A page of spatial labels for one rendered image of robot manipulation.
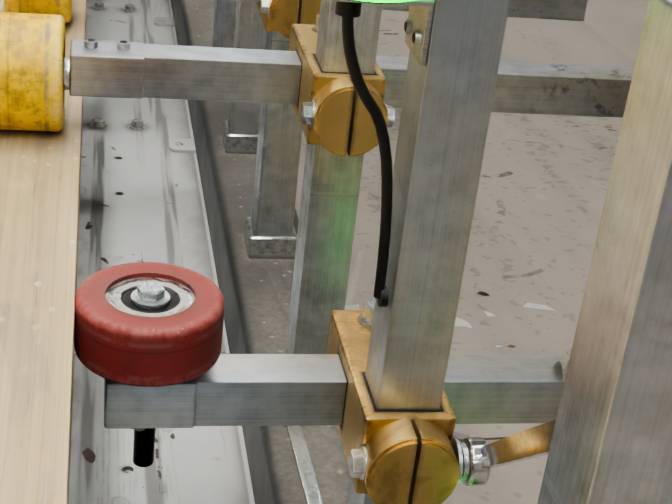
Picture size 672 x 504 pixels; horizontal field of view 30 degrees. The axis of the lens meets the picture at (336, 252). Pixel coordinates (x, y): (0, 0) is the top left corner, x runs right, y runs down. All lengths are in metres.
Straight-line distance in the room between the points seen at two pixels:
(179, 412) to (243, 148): 0.73
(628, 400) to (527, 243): 2.56
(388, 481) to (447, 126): 0.19
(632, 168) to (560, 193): 2.87
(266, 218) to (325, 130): 0.34
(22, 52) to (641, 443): 0.57
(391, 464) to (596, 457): 0.28
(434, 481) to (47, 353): 0.21
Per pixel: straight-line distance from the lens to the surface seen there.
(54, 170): 0.84
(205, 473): 1.03
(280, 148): 1.14
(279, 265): 1.17
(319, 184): 0.88
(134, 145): 1.61
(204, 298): 0.68
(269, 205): 1.16
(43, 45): 0.86
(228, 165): 1.37
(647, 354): 0.37
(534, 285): 2.75
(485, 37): 0.59
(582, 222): 3.10
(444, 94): 0.59
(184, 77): 0.88
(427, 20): 0.58
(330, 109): 0.83
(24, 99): 0.86
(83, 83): 0.88
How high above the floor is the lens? 1.24
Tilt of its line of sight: 27 degrees down
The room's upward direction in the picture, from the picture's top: 7 degrees clockwise
